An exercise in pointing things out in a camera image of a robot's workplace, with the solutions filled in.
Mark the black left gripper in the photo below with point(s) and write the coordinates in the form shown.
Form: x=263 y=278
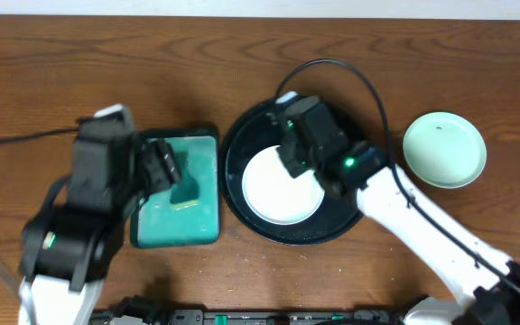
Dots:
x=153 y=163

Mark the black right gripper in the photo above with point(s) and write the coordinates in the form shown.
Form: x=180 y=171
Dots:
x=290 y=155

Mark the green and yellow sponge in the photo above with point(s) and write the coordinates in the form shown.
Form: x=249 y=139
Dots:
x=186 y=193

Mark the white plate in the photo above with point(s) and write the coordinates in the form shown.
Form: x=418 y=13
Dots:
x=276 y=197

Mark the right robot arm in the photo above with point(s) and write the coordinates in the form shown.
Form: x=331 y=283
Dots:
x=484 y=281

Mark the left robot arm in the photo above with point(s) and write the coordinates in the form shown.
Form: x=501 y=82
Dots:
x=70 y=243

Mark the rectangular tray with green water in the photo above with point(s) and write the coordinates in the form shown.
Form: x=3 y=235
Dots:
x=157 y=224

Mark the round black tray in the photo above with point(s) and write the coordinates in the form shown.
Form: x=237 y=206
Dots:
x=251 y=133

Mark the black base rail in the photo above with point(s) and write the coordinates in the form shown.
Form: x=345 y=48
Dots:
x=141 y=311

